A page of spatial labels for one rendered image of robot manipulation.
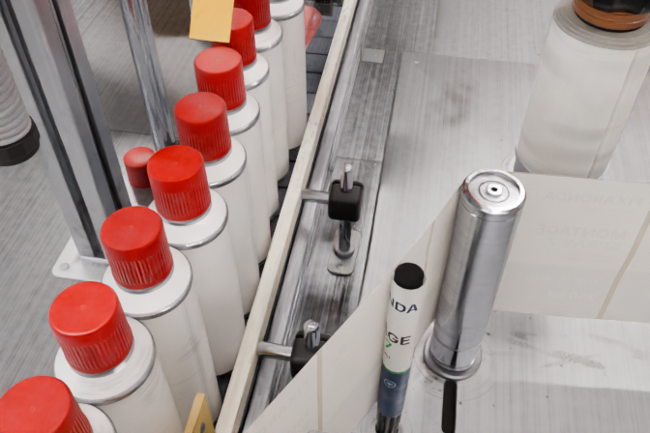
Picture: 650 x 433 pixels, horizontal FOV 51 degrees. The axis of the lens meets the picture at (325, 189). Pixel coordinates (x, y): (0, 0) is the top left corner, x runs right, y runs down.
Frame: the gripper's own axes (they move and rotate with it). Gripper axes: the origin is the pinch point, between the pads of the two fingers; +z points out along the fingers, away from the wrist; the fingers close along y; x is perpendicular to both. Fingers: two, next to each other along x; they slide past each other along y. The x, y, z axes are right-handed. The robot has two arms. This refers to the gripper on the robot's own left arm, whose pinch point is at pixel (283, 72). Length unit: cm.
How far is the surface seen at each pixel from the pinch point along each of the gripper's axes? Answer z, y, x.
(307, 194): 11.0, 5.1, -9.4
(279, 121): 4.6, 1.8, -9.1
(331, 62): -1.9, 4.1, 5.9
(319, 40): -5.1, 1.1, 15.4
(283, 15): -4.5, 1.8, -11.0
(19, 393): 16.1, -1.3, -44.0
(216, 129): 4.9, 1.8, -28.5
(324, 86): 0.9, 4.1, 2.4
